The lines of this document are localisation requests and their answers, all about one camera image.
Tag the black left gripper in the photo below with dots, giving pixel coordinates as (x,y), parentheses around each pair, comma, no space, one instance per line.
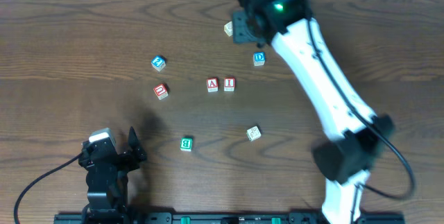
(122,157)

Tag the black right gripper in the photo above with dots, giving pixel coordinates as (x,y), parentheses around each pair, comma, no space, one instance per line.
(243,30)

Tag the red letter I block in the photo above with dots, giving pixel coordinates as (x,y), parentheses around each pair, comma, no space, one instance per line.
(229,84)

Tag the blue number 2 block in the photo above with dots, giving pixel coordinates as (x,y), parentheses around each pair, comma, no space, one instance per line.
(158,63)

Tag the red letter A block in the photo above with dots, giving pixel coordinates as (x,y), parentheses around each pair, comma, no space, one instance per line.
(212,84)

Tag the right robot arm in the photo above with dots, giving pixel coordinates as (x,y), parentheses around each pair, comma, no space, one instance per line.
(355,134)

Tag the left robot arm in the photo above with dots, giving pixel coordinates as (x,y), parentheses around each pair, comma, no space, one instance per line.
(107,176)

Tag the cream block with engraved picture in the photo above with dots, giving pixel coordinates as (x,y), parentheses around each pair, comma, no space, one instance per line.
(228,29)

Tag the blue letter D block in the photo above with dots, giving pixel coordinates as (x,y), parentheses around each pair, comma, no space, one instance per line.
(259,58)

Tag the green letter B block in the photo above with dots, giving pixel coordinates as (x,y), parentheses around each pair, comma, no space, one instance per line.
(186,144)

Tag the red letter U block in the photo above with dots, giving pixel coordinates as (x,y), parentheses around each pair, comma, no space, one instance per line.
(161,91)

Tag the cream block with line drawing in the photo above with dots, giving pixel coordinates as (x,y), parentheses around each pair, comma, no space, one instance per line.
(253,133)

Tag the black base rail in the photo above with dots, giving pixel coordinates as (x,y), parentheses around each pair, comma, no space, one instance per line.
(291,218)

